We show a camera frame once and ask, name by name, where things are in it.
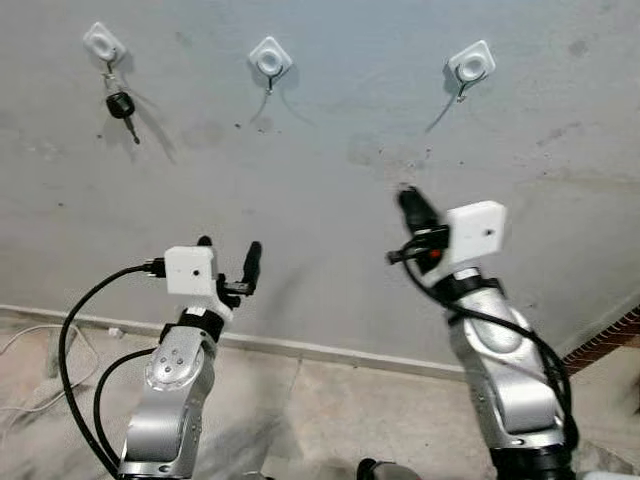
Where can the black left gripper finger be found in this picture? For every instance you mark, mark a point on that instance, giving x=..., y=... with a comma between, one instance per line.
x=252, y=266
x=205, y=241

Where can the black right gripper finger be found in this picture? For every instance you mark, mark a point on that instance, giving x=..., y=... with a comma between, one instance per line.
x=415, y=210

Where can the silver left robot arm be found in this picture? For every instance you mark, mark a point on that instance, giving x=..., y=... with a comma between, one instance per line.
x=170, y=400

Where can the small white plug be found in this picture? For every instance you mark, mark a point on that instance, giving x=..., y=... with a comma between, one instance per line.
x=115, y=331

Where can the grey robot right leg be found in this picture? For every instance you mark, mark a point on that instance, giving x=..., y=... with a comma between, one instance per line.
x=385, y=470

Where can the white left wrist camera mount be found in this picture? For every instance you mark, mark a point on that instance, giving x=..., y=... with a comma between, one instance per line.
x=190, y=270

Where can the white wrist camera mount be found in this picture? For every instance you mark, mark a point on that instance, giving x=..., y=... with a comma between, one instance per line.
x=478, y=230
x=190, y=270

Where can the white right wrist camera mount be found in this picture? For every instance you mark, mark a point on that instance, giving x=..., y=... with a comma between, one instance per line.
x=478, y=230

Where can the white adhesive wall hook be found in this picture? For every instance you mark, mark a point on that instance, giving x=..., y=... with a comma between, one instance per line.
x=104, y=43
x=270, y=57
x=471, y=65

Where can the dark red tiled wall edge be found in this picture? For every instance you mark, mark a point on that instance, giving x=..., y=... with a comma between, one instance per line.
x=605, y=343

